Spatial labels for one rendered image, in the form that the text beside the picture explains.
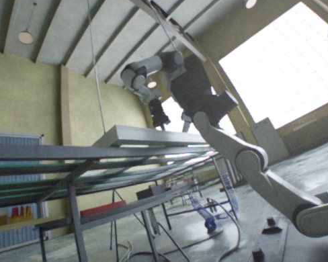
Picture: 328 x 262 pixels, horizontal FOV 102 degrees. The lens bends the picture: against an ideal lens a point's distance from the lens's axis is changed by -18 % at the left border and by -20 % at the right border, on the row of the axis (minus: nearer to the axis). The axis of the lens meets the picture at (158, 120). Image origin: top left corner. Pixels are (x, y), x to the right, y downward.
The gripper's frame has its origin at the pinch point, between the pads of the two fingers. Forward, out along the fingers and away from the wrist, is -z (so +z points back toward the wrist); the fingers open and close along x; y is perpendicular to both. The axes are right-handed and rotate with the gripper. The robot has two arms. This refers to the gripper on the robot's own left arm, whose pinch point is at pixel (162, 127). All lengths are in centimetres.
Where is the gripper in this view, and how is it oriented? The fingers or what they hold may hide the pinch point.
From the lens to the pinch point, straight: 99.4
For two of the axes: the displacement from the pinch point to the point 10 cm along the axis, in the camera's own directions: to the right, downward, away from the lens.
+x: 7.0, -4.8, -5.3
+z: -3.0, -8.7, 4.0
